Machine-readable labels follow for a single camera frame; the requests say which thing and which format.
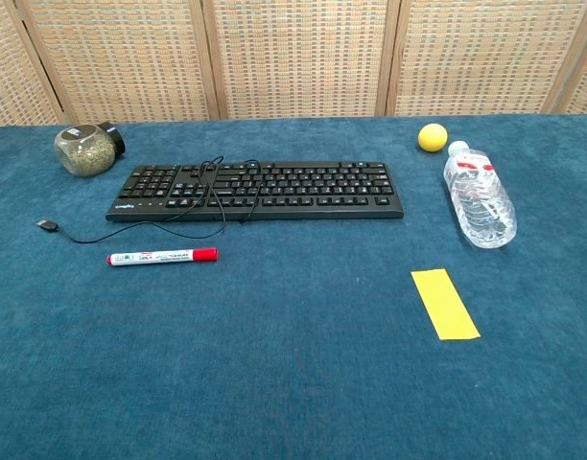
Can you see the yellow paper strip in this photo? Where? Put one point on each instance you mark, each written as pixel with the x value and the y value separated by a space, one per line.
pixel 444 304

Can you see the black computer keyboard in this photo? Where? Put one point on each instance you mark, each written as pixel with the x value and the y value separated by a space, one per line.
pixel 322 192

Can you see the blue table cloth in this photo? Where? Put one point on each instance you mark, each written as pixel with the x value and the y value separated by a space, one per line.
pixel 293 364

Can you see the red whiteboard marker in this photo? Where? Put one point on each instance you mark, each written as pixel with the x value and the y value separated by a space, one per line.
pixel 159 257

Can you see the yellow ball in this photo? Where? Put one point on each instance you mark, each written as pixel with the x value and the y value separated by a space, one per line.
pixel 432 138

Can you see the woven wooden folding screen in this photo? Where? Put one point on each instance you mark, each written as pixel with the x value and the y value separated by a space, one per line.
pixel 298 57

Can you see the clear plastic water bottle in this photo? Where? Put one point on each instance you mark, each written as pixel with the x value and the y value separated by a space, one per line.
pixel 483 201

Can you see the glass jar with black lid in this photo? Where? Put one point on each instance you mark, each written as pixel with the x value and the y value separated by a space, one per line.
pixel 85 154

